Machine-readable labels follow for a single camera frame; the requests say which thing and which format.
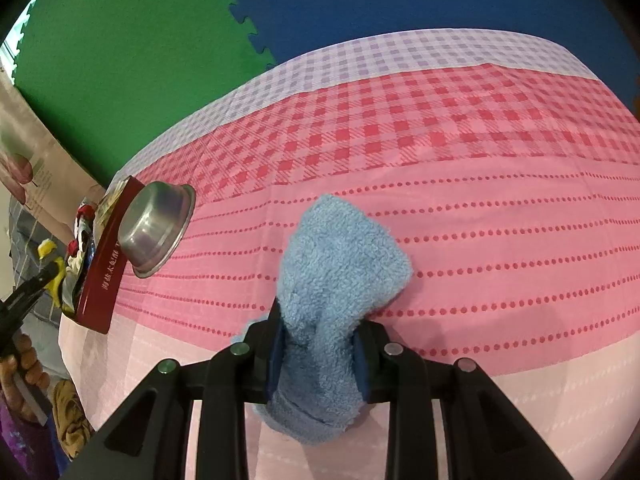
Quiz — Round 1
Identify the light blue fluffy sock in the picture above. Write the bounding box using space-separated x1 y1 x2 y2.
255 194 412 445

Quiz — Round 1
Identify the red grey sock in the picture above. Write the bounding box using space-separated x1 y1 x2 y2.
66 200 96 274

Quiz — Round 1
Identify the person's left hand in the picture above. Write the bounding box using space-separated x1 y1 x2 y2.
1 332 50 425

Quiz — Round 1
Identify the steel bowl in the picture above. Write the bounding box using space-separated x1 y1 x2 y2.
117 181 196 278

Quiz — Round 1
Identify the red tin box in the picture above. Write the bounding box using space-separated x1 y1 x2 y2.
75 177 143 334

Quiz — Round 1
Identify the mustard yellow cloth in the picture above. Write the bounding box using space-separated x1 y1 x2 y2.
51 379 94 460

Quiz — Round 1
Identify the pink checkered tablecloth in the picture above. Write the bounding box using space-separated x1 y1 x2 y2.
60 29 639 479

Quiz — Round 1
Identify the floral beige curtain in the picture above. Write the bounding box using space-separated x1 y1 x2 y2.
1 74 104 243

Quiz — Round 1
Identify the green foam mat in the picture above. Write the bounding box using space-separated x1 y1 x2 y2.
13 0 274 184

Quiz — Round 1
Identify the blue foam mat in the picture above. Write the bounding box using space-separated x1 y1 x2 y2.
229 0 639 106

